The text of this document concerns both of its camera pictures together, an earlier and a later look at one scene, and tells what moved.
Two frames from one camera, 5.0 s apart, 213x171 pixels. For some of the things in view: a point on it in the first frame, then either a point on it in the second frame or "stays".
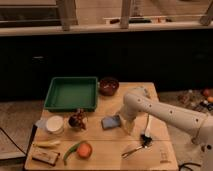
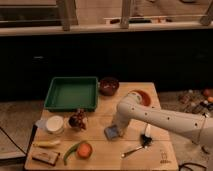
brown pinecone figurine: x=79 y=119 stays
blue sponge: x=110 y=122 to x=111 y=132
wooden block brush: x=45 y=156 stays
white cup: x=54 y=125 stays
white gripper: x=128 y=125 to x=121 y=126
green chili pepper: x=69 y=151 stays
